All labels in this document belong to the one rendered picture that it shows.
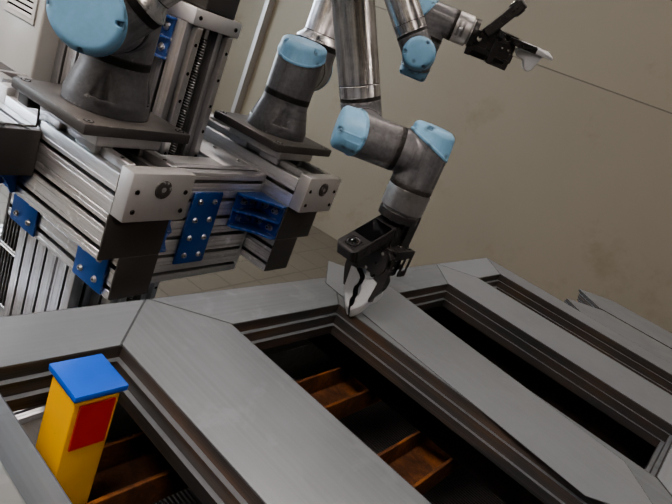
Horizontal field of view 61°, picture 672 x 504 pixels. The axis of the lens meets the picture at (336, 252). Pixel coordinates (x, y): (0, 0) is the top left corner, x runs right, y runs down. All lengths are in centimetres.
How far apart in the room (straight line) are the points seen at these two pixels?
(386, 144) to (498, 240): 286
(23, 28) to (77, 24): 62
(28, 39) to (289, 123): 61
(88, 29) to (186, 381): 51
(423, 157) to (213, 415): 51
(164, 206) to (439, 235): 298
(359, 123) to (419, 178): 13
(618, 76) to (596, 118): 24
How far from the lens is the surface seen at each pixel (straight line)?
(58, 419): 69
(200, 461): 67
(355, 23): 103
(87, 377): 67
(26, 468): 60
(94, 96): 108
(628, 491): 101
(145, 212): 102
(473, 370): 107
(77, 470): 74
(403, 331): 107
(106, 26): 92
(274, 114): 142
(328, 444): 72
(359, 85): 104
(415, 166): 94
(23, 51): 155
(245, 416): 71
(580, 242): 364
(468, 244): 381
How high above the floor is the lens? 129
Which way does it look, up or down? 19 degrees down
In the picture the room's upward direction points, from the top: 22 degrees clockwise
